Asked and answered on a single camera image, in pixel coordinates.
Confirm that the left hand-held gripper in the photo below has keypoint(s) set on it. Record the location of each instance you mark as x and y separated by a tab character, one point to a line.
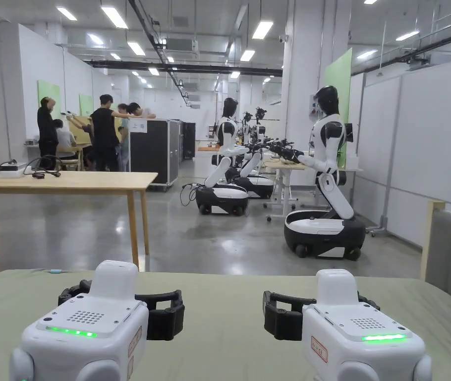
86	349

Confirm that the group of people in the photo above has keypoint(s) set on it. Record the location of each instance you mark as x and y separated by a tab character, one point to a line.
100	135

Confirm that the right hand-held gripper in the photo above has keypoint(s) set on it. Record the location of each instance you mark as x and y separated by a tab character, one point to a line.
364	357

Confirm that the black cabinet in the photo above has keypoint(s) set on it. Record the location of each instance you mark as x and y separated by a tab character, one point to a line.
189	141

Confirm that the bed with pale green sheet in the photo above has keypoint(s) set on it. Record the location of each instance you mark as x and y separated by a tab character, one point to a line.
225	349

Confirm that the black flight case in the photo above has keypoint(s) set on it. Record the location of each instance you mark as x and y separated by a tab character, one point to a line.
152	151

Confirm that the white humanoid robot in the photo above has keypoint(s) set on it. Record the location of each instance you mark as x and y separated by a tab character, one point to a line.
255	174
328	139
225	135

